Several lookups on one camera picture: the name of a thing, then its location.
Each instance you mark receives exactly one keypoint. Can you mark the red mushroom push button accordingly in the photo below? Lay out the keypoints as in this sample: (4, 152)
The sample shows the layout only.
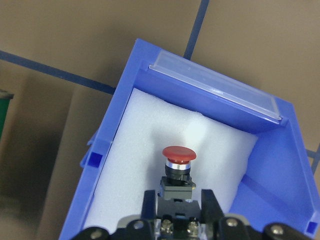
(177, 182)

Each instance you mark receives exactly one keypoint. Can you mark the right blue plastic bin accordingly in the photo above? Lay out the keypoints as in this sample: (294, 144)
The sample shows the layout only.
(278, 185)

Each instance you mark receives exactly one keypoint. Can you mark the yellow push button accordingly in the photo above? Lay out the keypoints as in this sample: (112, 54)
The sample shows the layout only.
(178, 219)

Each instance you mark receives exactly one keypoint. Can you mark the white foam pad right bin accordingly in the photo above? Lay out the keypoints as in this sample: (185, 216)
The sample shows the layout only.
(135, 162)

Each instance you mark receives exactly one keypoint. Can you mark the green conveyor belt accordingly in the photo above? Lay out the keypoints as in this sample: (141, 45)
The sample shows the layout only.
(5, 98)

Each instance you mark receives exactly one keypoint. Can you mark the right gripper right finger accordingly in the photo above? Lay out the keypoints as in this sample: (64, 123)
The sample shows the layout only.
(222, 227)

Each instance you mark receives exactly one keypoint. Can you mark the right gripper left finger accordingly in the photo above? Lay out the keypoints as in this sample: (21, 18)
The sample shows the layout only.
(133, 227)

